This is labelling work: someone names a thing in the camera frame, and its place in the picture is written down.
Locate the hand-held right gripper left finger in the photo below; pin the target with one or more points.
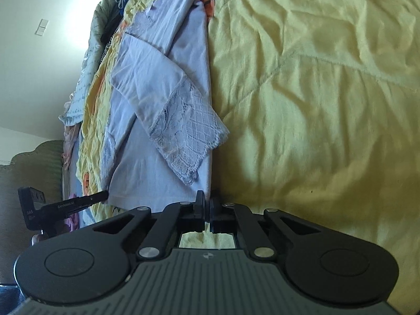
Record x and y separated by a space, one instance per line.
200 205

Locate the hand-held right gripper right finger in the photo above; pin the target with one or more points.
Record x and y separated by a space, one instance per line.
214 208

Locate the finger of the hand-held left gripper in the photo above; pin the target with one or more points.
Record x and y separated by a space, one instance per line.
96 198

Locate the lavender long-sleeved shirt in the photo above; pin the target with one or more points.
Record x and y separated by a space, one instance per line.
183 55

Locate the person's left hand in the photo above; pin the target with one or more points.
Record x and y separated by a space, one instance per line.
39 239

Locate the green padded headboard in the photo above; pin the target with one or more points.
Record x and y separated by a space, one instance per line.
32 170

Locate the floral bed sheet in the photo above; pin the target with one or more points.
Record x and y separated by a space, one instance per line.
70 157

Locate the yellow printed quilt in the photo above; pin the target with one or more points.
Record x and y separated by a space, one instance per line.
311 105

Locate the white printed quilt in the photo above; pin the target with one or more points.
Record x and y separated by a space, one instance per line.
95 39

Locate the wall switch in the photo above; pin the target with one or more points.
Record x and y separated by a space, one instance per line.
42 27

